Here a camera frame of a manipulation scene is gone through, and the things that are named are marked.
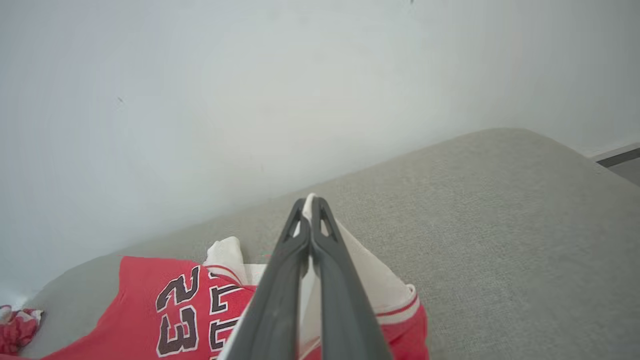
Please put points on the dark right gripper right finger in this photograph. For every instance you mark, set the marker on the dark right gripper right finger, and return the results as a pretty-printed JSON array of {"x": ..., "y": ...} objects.
[{"x": 345, "y": 310}]

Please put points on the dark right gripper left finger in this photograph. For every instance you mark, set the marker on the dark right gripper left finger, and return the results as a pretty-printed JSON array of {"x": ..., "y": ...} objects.
[{"x": 272, "y": 310}]

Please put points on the red basketball jersey number 23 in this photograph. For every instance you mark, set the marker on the red basketball jersey number 23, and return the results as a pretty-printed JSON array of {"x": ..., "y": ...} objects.
[{"x": 145, "y": 310}]

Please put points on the red shorts with white stripe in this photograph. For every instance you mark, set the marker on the red shorts with white stripe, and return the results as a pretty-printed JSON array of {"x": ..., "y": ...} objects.
[{"x": 17, "y": 330}]

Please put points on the grey fabric sofa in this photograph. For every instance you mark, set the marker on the grey fabric sofa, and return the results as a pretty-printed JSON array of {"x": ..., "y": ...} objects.
[{"x": 500, "y": 240}]

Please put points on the white wall baseboard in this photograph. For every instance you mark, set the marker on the white wall baseboard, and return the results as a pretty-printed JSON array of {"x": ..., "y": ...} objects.
[{"x": 617, "y": 154}]

